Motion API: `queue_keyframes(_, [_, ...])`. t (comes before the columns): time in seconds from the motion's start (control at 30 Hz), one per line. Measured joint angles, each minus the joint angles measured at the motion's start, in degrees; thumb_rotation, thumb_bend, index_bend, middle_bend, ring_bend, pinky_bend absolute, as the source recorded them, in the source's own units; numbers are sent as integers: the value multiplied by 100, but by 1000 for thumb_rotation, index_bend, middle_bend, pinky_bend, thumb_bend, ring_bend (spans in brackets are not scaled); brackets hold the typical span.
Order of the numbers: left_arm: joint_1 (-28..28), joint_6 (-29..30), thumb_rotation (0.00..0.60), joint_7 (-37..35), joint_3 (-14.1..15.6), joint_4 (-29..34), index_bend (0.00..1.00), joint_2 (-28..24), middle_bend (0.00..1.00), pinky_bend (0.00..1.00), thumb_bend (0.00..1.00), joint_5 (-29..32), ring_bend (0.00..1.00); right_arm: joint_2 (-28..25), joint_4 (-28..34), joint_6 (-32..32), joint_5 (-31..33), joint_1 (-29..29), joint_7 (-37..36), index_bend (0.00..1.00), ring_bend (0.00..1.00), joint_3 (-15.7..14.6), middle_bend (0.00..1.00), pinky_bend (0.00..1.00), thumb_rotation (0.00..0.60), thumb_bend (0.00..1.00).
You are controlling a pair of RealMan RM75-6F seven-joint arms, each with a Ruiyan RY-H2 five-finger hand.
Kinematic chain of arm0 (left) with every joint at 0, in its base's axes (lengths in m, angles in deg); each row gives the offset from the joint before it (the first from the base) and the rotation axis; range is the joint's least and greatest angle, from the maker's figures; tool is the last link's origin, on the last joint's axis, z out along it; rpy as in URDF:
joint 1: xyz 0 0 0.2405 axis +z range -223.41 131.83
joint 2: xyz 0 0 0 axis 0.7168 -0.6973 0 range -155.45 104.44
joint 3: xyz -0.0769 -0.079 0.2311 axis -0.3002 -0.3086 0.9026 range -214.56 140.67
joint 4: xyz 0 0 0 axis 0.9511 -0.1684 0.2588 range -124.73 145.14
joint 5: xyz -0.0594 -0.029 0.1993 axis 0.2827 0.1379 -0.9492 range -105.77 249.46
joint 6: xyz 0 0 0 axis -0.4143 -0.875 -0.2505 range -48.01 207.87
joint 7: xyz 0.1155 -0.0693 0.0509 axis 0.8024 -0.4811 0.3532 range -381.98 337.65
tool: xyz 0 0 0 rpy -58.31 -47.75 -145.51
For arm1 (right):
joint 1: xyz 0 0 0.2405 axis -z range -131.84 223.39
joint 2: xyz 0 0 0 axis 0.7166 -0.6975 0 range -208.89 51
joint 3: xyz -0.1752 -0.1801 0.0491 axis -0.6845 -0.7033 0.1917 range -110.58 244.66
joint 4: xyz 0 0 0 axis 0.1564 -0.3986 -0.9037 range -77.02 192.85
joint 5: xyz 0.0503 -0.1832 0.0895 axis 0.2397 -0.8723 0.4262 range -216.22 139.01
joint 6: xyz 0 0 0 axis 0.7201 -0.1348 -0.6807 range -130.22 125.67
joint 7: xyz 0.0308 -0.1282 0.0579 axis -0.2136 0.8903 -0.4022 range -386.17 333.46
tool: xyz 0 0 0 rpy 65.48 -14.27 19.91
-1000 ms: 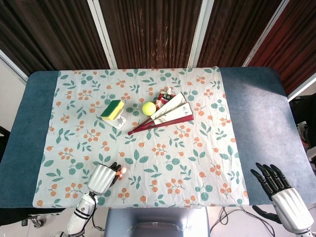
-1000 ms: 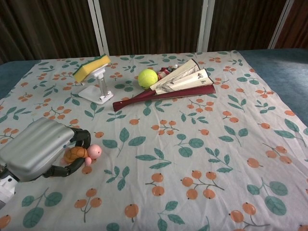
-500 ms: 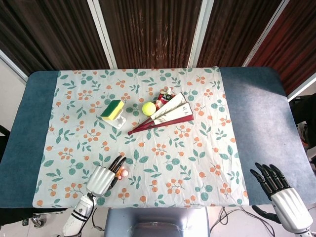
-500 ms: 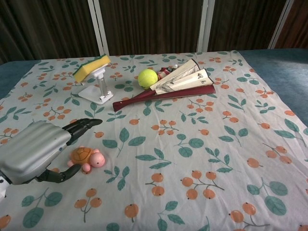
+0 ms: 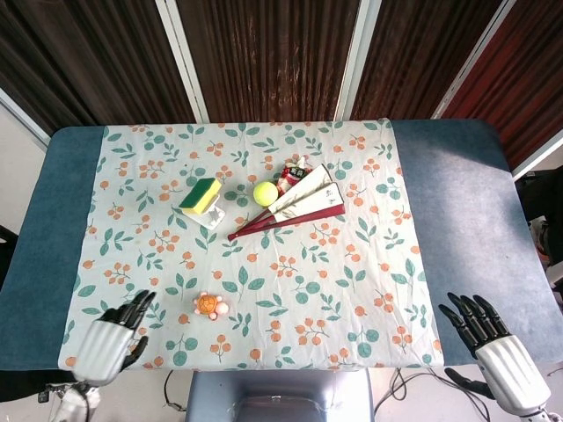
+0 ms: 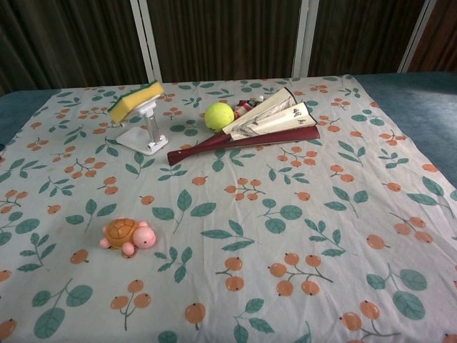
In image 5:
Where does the red white snack packet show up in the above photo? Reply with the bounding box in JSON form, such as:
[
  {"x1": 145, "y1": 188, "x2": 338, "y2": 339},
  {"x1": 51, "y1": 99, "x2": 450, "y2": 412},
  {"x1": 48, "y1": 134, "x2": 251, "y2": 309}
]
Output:
[{"x1": 275, "y1": 155, "x2": 314, "y2": 197}]

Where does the black cable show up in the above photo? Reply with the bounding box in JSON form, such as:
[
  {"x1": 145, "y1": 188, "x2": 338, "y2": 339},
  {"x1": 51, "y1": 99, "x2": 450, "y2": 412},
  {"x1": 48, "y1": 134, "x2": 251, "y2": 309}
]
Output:
[
  {"x1": 373, "y1": 367, "x2": 490, "y2": 422},
  {"x1": 163, "y1": 369, "x2": 188, "y2": 412}
]

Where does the yellow green sponge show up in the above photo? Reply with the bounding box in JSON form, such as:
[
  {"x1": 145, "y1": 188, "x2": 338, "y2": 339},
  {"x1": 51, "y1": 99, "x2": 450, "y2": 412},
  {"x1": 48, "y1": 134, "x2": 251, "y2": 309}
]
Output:
[{"x1": 178, "y1": 178, "x2": 223, "y2": 216}]

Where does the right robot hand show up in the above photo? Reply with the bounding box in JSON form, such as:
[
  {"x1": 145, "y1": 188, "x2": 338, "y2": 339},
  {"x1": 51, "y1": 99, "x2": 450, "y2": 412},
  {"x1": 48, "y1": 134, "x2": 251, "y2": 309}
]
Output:
[{"x1": 438, "y1": 293, "x2": 552, "y2": 415}]

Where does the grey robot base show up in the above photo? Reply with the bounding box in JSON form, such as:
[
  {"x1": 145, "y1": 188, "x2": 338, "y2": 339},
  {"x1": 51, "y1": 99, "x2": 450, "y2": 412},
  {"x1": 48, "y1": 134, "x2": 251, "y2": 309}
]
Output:
[{"x1": 186, "y1": 367, "x2": 375, "y2": 422}]

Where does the floral patterned tablecloth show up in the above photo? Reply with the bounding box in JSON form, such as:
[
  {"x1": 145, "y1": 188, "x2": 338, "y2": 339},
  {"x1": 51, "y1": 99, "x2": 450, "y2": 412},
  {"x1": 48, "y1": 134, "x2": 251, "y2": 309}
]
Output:
[{"x1": 57, "y1": 118, "x2": 445, "y2": 371}]

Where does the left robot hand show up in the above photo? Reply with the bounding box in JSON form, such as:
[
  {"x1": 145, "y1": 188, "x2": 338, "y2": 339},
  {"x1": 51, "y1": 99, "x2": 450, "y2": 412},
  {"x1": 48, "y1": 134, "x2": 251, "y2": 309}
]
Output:
[{"x1": 72, "y1": 289, "x2": 157, "y2": 388}]

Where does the folding paper fan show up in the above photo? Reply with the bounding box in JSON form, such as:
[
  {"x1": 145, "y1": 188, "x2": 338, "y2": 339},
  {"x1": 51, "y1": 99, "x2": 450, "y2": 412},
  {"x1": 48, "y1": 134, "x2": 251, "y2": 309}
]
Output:
[{"x1": 227, "y1": 164, "x2": 347, "y2": 242}]

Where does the small white card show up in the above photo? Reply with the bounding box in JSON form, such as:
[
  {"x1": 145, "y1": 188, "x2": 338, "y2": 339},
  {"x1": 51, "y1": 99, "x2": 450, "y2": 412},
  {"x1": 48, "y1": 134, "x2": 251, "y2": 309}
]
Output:
[{"x1": 187, "y1": 195, "x2": 226, "y2": 230}]

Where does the orange turtle toy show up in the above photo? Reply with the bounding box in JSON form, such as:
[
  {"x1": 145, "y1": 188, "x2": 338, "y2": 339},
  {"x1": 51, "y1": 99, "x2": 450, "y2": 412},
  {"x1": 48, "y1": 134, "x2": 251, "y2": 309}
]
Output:
[{"x1": 192, "y1": 291, "x2": 230, "y2": 321}]

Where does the yellow tennis ball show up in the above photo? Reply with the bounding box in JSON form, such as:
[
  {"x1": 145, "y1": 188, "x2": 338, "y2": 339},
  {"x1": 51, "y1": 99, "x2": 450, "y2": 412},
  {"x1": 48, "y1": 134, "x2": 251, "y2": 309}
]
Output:
[{"x1": 252, "y1": 180, "x2": 279, "y2": 207}]

